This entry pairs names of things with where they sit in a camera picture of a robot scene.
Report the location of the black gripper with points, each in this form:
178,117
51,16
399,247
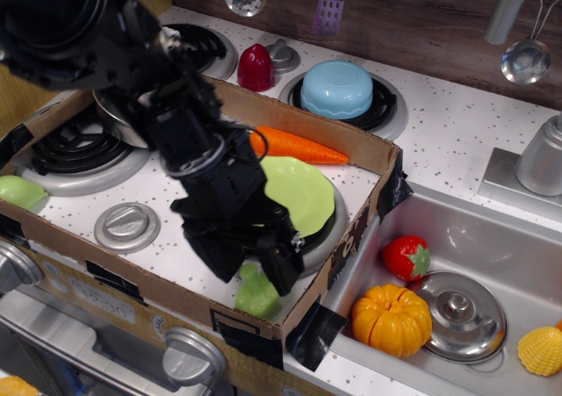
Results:
226,208

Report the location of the green toy broccoli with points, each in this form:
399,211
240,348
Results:
256,296

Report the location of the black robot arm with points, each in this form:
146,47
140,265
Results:
118,49

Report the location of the steel pot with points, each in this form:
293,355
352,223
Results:
115,123

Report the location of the steel pot lid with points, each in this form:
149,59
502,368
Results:
469,324

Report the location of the front right stove burner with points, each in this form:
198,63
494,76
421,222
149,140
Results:
319,246

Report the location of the stove burner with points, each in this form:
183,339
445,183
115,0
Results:
386,118
80,158
319,246
212,53

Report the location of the green plastic plate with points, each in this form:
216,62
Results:
302,189

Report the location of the orange toy carrot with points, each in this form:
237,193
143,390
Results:
269,141

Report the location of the silver oven knob right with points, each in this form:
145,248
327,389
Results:
190,359

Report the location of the silver oven knob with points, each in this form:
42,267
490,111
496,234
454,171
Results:
190,359
17,268

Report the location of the silver stove knob front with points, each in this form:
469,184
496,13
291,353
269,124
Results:
127,228

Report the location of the silver stove knob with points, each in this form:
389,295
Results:
283,57
127,228

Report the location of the cardboard fence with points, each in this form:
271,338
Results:
166,284

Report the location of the red toy strawberry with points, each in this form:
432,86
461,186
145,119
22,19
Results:
407,257

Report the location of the orange toy pumpkin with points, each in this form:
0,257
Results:
392,319

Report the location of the dark red toy pepper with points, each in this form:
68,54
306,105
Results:
255,69

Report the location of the light blue plastic bowl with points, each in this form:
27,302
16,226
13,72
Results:
337,90

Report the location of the back right stove burner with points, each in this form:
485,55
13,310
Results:
386,118

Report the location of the silver stove knob back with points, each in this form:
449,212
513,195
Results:
283,57

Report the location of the front left stove burner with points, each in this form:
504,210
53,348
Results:
80,158

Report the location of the back left stove burner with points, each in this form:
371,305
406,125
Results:
212,53

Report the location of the silver oven knob left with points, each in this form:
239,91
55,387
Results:
17,268

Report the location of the light green toy vegetable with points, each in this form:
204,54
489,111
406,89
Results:
21,192

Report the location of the hanging purple spatula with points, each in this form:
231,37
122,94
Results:
327,17

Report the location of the steel sink basin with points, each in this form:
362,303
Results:
519,262

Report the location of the yellow toy bottom left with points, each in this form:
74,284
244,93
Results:
15,386

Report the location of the yellow toy corn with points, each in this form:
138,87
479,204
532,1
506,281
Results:
540,351

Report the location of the hanging steel ladle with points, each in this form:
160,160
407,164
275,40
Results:
527,61

